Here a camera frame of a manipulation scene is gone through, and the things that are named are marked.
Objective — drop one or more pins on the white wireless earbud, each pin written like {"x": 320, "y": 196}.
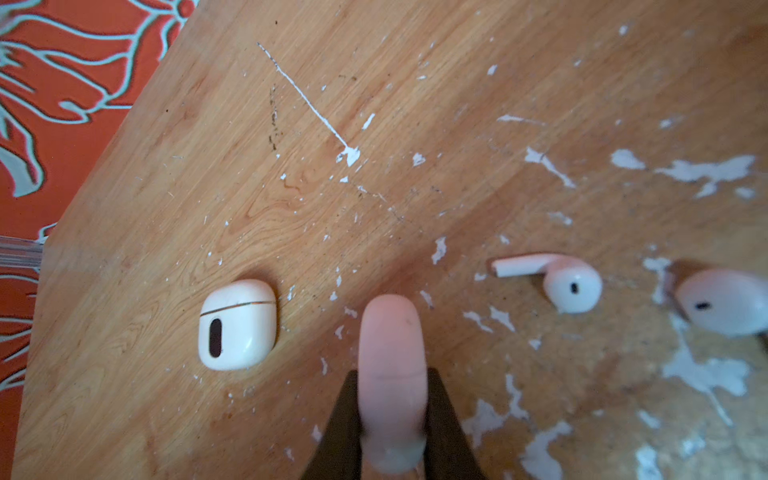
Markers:
{"x": 572, "y": 285}
{"x": 724, "y": 301}

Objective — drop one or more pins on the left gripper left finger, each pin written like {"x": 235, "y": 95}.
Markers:
{"x": 339, "y": 453}

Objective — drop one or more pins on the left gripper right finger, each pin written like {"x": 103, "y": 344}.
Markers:
{"x": 447, "y": 453}

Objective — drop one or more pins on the white earbud charging case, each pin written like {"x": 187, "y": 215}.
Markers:
{"x": 237, "y": 325}

